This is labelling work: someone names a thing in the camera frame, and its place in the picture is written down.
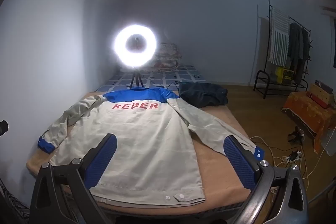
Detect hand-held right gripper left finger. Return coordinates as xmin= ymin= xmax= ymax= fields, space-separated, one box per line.
xmin=29 ymin=133 xmax=118 ymax=224

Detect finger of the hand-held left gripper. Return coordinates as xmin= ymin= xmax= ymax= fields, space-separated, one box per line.
xmin=0 ymin=120 xmax=9 ymax=138

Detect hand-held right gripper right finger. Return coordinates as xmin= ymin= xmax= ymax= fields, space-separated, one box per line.
xmin=223 ymin=135 xmax=310 ymax=224

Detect grey and blue jacket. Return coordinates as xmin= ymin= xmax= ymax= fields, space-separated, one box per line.
xmin=37 ymin=87 xmax=265 ymax=205

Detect dark blue folded clothes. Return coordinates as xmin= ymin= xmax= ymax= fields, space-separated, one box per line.
xmin=178 ymin=81 xmax=228 ymax=108

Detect dark hanging clothes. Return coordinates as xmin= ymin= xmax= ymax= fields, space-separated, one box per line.
xmin=287 ymin=22 xmax=311 ymax=84

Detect black clothes rack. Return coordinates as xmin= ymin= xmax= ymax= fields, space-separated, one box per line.
xmin=253 ymin=0 xmax=314 ymax=99

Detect white power strip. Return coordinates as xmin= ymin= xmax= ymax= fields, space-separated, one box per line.
xmin=282 ymin=151 xmax=302 ymax=163

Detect black tripod stand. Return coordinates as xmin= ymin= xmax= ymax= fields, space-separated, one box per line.
xmin=128 ymin=70 xmax=145 ymax=88

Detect orange covered bench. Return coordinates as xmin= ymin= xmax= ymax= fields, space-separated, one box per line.
xmin=281 ymin=91 xmax=336 ymax=153

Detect grey board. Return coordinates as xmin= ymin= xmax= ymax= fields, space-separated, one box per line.
xmin=320 ymin=128 xmax=336 ymax=157

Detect yellow box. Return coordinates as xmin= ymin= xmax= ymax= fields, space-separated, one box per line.
xmin=275 ymin=66 xmax=294 ymax=83

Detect red flat box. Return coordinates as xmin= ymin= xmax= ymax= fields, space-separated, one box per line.
xmin=307 ymin=92 xmax=330 ymax=109

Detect wooden box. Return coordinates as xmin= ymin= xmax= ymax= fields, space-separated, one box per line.
xmin=310 ymin=83 xmax=335 ymax=106

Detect red floral folded quilt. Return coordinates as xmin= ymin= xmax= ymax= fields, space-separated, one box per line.
xmin=154 ymin=59 xmax=180 ymax=71

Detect striped white towel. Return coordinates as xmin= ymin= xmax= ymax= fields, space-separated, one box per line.
xmin=268 ymin=7 xmax=290 ymax=65

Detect white floor cables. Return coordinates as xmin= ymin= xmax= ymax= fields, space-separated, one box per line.
xmin=249 ymin=136 xmax=318 ymax=180

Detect white ring light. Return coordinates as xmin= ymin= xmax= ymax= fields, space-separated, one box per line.
xmin=113 ymin=25 xmax=158 ymax=68

